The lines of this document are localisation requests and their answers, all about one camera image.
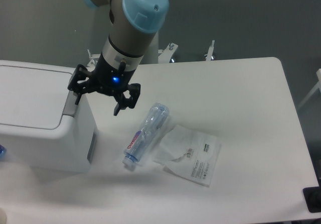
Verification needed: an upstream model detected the white plastic packaging bag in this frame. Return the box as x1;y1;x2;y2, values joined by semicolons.
153;125;221;187

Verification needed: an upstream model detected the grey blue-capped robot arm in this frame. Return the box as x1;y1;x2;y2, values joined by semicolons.
67;0;170;115

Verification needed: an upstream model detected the black clamp at table edge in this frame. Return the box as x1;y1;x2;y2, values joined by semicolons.
303;186;320;213

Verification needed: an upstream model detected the clear plastic water bottle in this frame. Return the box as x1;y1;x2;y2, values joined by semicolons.
122;103;170;169

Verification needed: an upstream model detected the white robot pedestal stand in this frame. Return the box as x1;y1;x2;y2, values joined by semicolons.
86;30;216;68

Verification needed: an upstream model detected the white frame at right edge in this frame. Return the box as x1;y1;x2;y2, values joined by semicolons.
297;69;321;110

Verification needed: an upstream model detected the white push-lid trash can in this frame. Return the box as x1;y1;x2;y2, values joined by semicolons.
1;60;98;172

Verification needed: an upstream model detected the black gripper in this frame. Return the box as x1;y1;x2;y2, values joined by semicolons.
67;53;141;116

